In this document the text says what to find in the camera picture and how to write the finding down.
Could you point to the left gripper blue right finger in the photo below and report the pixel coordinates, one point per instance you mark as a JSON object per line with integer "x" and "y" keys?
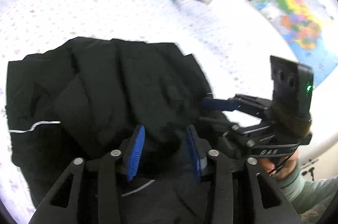
{"x": 197, "y": 154}

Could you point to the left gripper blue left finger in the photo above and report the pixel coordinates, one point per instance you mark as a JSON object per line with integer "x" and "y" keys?
{"x": 134, "y": 151}

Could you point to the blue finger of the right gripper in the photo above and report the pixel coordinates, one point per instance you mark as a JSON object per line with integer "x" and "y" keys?
{"x": 220, "y": 105}

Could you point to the black hooded jacket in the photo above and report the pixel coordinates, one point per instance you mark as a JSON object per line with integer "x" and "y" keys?
{"x": 82, "y": 99}

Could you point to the person right forearm green sleeve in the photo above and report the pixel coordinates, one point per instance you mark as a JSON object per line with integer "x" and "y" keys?
{"x": 310, "y": 199}

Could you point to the person right hand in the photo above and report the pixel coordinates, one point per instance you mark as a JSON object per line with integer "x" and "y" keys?
{"x": 284, "y": 167}

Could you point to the black tracker box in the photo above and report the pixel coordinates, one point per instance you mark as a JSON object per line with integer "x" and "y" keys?
{"x": 292, "y": 87}

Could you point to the floral white pillow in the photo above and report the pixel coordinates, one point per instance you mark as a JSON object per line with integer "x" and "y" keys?
{"x": 199, "y": 18}

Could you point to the colourful wall map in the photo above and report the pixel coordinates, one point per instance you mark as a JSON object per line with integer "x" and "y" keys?
{"x": 301, "y": 24}

